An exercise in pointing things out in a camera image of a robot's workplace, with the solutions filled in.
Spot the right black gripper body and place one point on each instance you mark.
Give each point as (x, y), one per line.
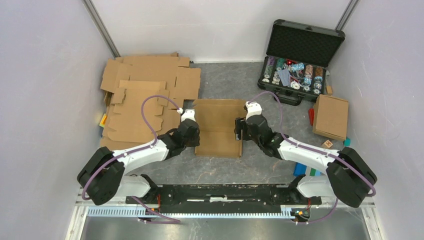
(247, 136)

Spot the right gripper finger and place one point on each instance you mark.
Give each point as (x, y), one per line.
(240, 123)
(238, 134)

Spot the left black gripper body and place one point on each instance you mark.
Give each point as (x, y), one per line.
(193, 142)

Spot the cardboard box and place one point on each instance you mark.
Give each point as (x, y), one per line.
(331, 117)
(217, 122)

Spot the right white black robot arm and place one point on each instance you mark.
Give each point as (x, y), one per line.
(345, 175)

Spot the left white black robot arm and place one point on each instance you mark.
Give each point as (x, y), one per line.
(104, 176)

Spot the folded cardboard box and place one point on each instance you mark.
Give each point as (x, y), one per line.
(331, 117)

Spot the red object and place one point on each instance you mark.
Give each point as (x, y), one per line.
(311, 116)

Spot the blue block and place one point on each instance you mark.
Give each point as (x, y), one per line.
(301, 169)

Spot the black poker chip case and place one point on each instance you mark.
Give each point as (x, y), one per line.
(296, 60)

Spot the wooden letter block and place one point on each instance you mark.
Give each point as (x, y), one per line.
(327, 144)

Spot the stack of flat cardboard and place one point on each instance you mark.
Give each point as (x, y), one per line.
(142, 94)

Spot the small brown wooden block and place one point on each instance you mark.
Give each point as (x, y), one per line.
(329, 90)

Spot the orange yellow block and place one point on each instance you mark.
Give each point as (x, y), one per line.
(103, 120)

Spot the teal cube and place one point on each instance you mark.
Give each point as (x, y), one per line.
(347, 142)

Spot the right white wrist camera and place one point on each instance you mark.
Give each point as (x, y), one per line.
(253, 109)

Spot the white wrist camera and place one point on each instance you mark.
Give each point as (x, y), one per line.
(189, 114)
(253, 109)

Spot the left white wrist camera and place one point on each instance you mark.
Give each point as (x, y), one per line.
(189, 114)

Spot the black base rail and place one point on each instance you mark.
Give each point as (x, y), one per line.
(225, 198)

